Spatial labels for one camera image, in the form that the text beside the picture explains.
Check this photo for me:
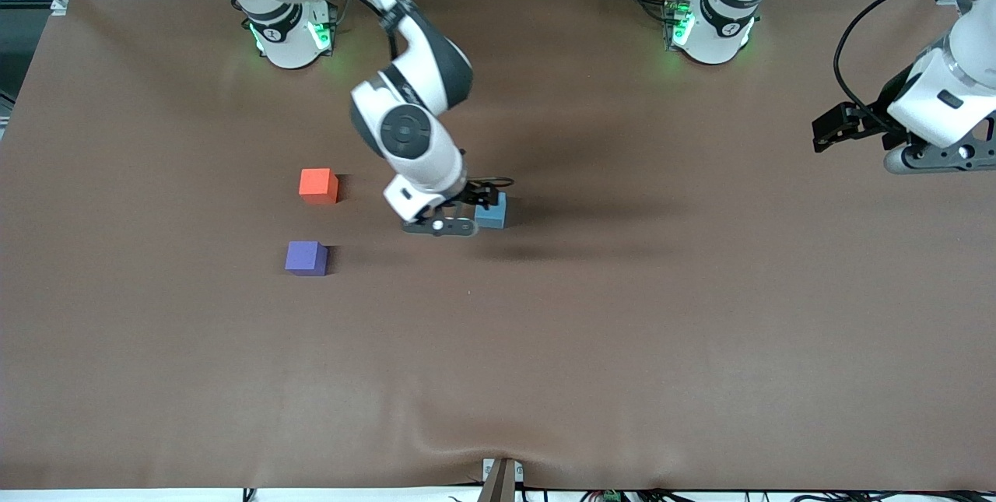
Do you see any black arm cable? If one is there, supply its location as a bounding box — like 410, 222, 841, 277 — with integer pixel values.
240, 0, 409, 61
833, 0, 959, 133

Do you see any purple foam block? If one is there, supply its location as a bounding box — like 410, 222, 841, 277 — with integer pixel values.
285, 240, 329, 277

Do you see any orange foam block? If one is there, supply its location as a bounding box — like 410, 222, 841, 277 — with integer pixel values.
299, 168, 340, 205

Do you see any blue foam block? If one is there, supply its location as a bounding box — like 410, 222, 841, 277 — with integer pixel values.
475, 191, 507, 230

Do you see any brown table cover cloth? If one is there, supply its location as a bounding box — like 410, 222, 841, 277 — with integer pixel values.
0, 0, 996, 491

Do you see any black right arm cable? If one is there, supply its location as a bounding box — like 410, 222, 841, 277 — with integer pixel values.
240, 0, 409, 61

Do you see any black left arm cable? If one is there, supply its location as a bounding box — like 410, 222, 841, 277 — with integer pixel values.
833, 0, 959, 133

